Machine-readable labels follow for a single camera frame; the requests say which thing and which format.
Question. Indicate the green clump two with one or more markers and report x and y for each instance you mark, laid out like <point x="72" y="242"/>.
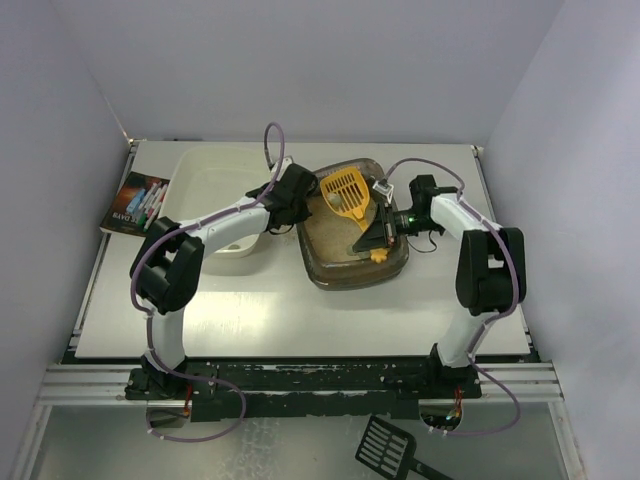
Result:
<point x="334" y="200"/>

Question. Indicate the white plastic tub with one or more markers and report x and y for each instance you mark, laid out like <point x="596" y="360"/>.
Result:
<point x="210" y="178"/>

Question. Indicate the pack of markers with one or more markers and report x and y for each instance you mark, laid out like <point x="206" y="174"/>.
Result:
<point x="139" y="209"/>

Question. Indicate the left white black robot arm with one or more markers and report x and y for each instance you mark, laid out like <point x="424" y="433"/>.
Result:
<point x="166" y="271"/>

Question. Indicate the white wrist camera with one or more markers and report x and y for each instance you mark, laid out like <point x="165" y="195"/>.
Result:
<point x="283" y="164"/>
<point x="383" y="187"/>

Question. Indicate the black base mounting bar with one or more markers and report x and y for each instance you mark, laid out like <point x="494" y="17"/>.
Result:
<point x="299" y="387"/>

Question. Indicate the aluminium rail frame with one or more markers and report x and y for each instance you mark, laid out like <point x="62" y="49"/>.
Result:
<point x="101" y="385"/>

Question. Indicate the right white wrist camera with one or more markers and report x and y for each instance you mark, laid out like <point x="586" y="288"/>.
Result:
<point x="383" y="187"/>

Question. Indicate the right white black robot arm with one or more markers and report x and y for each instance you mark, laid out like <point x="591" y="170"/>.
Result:
<point x="490" y="279"/>

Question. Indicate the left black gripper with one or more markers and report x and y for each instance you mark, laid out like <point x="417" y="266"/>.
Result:
<point x="302" y="187"/>

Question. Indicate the dark book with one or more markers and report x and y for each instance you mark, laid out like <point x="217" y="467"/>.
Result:
<point x="113" y="221"/>

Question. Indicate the black slotted spatula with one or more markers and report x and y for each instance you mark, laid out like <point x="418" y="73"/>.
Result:
<point x="389" y="451"/>

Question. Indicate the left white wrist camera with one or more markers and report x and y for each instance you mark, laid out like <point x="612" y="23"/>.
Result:
<point x="283" y="164"/>

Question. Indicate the yellow litter scoop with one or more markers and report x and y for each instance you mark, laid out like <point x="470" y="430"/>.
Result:
<point x="358" y="210"/>

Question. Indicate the brown litter box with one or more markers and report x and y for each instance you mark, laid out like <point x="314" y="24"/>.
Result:
<point x="326" y="242"/>

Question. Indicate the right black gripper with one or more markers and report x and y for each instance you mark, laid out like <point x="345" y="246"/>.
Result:
<point x="385" y="226"/>

